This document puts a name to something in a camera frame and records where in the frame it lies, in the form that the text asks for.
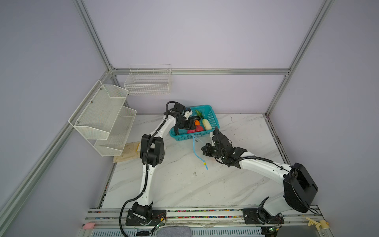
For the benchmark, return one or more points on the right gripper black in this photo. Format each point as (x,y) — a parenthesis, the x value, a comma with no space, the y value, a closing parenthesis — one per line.
(207,147)

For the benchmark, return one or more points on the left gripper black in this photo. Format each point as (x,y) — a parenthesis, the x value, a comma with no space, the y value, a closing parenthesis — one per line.
(189,126)

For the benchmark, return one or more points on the clear zip bag blue zipper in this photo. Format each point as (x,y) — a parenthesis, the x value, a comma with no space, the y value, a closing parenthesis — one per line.
(198,142)

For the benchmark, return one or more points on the pink red dragon fruit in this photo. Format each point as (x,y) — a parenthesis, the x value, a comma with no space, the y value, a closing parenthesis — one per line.
(191,131)

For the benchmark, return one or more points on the teal plastic basket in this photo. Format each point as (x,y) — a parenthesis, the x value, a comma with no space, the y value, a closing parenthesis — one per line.
(207,113)

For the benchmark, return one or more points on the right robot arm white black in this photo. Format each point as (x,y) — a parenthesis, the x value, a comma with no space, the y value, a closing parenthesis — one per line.
(299,189)

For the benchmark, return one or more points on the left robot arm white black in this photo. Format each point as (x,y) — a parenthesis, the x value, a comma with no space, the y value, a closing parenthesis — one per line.
(152,153)

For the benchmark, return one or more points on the green leafy vegetable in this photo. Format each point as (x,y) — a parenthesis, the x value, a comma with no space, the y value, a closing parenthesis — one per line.
(199,114)

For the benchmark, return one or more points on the red bell pepper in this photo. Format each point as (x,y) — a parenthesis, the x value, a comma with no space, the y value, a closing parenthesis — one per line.
(199,128)

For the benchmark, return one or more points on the white mesh two-tier shelf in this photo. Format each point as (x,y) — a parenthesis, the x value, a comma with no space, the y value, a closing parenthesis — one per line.
(104,120)

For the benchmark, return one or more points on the grey cloth pad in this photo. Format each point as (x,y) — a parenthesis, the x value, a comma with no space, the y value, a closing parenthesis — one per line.
(175,231)

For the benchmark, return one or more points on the beige tape scraps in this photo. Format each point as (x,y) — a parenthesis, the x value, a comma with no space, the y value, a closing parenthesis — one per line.
(321,224)

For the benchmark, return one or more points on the pink sponge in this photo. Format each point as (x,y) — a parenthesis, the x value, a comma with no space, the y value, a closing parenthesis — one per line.
(88,226)

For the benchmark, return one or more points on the white wire wall basket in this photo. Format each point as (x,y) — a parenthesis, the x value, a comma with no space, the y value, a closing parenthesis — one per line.
(148,79)

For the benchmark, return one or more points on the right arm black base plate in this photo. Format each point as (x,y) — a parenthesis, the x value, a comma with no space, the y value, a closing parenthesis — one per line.
(257,216)

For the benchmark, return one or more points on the aluminium rail base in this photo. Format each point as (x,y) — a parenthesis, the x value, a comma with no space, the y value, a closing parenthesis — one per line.
(205,222)

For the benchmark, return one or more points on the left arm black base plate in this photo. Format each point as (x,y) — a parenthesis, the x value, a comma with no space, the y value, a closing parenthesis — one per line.
(137,220)

